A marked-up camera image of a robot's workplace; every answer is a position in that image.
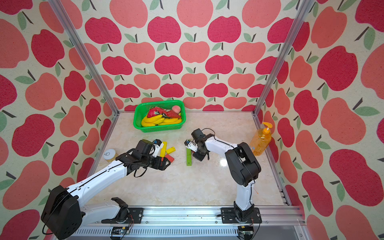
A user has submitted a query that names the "aluminium post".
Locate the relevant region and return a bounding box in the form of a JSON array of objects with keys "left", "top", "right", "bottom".
[
  {"left": 48, "top": 1, "right": 120, "bottom": 119},
  {"left": 252, "top": 0, "right": 315, "bottom": 120}
]

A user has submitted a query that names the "orange soap dispenser bottle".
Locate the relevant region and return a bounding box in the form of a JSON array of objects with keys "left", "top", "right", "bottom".
[{"left": 250, "top": 122, "right": 273, "bottom": 156}]

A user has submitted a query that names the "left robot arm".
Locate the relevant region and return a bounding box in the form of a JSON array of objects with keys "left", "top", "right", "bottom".
[{"left": 41, "top": 139, "right": 171, "bottom": 240}]

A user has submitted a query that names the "green plastic basket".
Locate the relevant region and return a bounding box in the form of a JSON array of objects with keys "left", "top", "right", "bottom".
[{"left": 133, "top": 100, "right": 186, "bottom": 133}]

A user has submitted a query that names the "pink peach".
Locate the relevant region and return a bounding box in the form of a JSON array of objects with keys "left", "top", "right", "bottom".
[{"left": 172, "top": 105, "right": 181, "bottom": 114}]

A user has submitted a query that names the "red snack bag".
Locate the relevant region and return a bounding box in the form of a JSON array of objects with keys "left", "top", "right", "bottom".
[{"left": 147, "top": 107, "right": 181, "bottom": 119}]

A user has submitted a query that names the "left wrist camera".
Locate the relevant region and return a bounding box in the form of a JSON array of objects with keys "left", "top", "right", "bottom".
[{"left": 150, "top": 139, "right": 164, "bottom": 158}]

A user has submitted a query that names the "yellow block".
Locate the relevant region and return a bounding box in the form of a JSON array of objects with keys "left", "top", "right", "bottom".
[
  {"left": 160, "top": 142, "right": 167, "bottom": 158},
  {"left": 166, "top": 147, "right": 176, "bottom": 155}
]

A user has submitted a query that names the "right aluminium post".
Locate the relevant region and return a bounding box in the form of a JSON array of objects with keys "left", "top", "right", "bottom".
[{"left": 252, "top": 0, "right": 315, "bottom": 120}]

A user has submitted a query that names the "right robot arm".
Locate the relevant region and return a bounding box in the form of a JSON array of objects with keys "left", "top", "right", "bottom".
[{"left": 185, "top": 129, "right": 262, "bottom": 223}]

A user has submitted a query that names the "aluminium front rail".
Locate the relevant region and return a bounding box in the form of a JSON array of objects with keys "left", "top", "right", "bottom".
[{"left": 69, "top": 206, "right": 311, "bottom": 240}]

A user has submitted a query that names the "red block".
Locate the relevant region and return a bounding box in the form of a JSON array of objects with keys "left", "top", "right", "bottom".
[{"left": 166, "top": 154, "right": 175, "bottom": 163}]

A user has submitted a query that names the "green block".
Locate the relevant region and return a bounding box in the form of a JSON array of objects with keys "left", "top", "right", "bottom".
[
  {"left": 187, "top": 156, "right": 192, "bottom": 166},
  {"left": 186, "top": 149, "right": 192, "bottom": 161}
]

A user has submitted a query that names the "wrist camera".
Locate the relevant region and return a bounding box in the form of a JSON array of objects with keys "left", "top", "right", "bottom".
[
  {"left": 184, "top": 140, "right": 198, "bottom": 153},
  {"left": 150, "top": 139, "right": 164, "bottom": 158}
]

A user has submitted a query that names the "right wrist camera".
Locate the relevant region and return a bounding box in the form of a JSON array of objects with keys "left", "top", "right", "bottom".
[{"left": 184, "top": 140, "right": 198, "bottom": 153}]

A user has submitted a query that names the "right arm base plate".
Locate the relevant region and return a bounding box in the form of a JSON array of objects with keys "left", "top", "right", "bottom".
[{"left": 217, "top": 207, "right": 262, "bottom": 225}]

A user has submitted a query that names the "small tin can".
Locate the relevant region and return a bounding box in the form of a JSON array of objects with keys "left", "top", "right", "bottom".
[{"left": 103, "top": 149, "right": 118, "bottom": 163}]

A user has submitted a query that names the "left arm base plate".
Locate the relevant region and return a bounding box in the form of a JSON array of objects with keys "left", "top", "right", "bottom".
[{"left": 101, "top": 208, "right": 144, "bottom": 224}]

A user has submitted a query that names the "left aluminium post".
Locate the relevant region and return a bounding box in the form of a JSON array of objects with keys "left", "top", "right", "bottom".
[{"left": 48, "top": 1, "right": 120, "bottom": 119}]

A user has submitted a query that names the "yellow banana bunch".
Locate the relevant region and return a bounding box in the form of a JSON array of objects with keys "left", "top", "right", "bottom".
[{"left": 141, "top": 116, "right": 183, "bottom": 127}]

